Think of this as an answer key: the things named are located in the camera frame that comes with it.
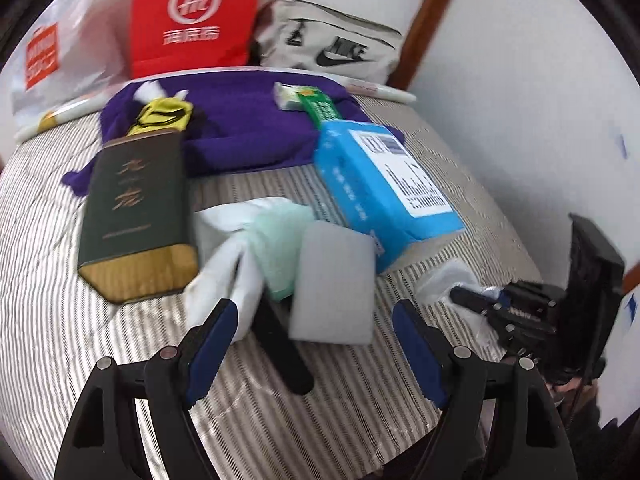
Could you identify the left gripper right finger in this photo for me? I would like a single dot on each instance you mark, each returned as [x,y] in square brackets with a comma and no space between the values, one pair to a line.
[427,351]

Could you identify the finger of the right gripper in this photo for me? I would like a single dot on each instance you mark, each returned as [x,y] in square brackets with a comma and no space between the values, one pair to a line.
[478,300]
[518,335]

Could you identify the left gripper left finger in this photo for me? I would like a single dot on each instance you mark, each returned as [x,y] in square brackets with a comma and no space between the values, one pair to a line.
[202,351]

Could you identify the clear plastic bag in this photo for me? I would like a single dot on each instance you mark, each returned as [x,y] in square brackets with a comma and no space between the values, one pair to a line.
[435,285]

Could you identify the white sponge block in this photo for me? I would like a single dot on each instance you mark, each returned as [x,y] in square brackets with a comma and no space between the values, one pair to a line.
[333,299]

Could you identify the white gloves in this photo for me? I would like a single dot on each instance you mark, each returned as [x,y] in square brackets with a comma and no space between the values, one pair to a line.
[247,250]

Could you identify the yellow black pouch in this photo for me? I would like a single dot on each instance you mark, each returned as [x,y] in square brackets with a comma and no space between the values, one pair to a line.
[161,114]

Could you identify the green fruit snack packet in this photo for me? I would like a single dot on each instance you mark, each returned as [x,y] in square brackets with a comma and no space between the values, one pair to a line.
[319,107]

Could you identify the person's right hand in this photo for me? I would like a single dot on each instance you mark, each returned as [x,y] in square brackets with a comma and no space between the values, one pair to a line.
[559,392]

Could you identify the dark green tea box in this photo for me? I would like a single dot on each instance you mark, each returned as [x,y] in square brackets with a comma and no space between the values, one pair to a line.
[136,238]

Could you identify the blue tissue pack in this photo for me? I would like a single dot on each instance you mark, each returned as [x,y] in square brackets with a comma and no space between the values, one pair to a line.
[384,192]

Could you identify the white tissue wad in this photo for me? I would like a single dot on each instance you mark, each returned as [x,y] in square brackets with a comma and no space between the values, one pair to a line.
[152,91]

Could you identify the small green white packet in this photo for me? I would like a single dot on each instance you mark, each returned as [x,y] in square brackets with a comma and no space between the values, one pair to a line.
[286,96]

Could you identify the beige Nike bag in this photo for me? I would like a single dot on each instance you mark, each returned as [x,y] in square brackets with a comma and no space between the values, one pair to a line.
[308,36]

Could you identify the white Miniso plastic bag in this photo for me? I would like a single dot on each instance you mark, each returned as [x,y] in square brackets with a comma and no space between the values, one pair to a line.
[74,47]

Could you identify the red Haidilao paper bag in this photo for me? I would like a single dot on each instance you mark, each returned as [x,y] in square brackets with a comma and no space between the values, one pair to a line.
[172,35]

